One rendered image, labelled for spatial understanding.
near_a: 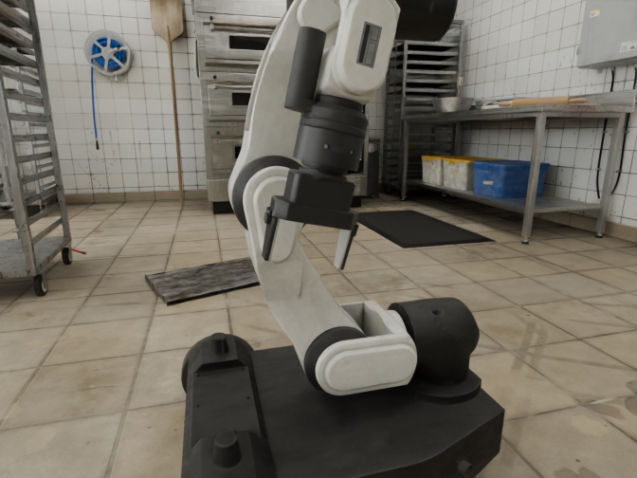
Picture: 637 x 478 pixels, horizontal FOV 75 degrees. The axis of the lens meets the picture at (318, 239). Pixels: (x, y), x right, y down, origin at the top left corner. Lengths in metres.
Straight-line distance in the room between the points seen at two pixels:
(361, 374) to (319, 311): 0.14
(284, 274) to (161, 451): 0.58
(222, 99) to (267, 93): 3.02
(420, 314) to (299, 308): 0.27
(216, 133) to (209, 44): 0.70
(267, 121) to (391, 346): 0.47
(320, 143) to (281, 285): 0.31
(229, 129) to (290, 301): 3.06
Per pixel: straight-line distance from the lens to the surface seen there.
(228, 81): 3.77
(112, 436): 1.22
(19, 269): 2.18
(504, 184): 3.42
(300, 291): 0.76
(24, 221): 2.10
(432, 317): 0.91
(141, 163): 4.80
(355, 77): 0.51
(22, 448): 1.29
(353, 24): 0.52
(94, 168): 4.89
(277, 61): 0.69
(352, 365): 0.81
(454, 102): 4.15
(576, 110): 3.10
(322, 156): 0.51
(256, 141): 0.70
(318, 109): 0.52
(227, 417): 0.87
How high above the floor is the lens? 0.72
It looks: 15 degrees down
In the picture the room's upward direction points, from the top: straight up
